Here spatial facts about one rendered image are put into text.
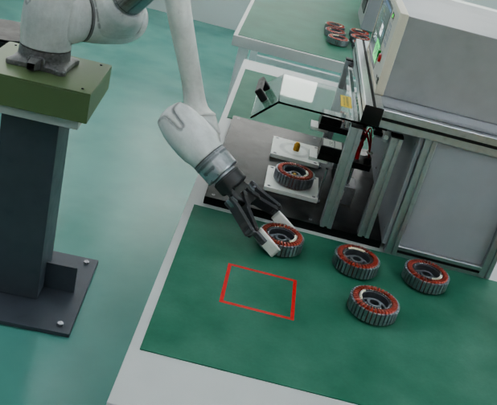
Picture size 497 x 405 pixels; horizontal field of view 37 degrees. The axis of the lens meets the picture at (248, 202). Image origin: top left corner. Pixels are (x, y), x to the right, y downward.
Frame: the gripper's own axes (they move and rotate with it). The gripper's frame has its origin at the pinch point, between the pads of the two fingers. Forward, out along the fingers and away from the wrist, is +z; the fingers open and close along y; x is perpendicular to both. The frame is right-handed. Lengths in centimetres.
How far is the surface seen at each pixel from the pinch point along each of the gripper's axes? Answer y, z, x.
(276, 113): -88, -30, -20
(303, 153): -54, -13, -6
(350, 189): -32.5, 3.7, 7.5
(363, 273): -0.1, 18.7, 10.6
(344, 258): -0.5, 13.3, 9.3
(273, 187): -22.9, -10.6, -4.9
